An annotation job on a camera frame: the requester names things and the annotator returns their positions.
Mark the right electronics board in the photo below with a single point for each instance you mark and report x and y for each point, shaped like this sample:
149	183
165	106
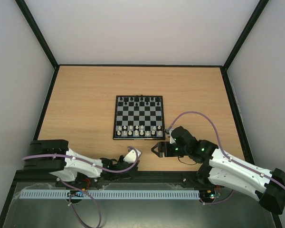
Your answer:
213	193

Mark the electronics board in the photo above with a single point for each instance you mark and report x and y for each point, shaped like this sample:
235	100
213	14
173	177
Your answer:
77	194
213	193

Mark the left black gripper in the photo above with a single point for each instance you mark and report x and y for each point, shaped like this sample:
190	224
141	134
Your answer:
137	162

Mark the left electronics board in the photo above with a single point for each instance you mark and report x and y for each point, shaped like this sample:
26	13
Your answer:
77	194

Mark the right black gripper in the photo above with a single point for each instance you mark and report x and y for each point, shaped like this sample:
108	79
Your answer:
160	149

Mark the black frame rail front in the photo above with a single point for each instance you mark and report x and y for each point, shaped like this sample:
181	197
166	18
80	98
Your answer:
186	179

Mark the black pieces row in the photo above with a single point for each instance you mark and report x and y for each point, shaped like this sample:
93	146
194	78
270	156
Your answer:
138	100

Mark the black and grey chessboard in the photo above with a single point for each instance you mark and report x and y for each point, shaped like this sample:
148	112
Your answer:
147	116

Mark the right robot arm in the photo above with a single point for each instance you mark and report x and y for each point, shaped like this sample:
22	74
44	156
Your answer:
221	168

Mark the white slotted cable duct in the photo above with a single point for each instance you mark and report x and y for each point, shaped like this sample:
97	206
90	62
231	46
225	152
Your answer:
115	194

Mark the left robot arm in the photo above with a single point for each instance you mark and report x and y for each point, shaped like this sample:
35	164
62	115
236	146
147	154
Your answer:
56	158

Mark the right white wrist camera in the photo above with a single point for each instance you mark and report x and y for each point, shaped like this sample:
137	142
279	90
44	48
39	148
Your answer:
181	135

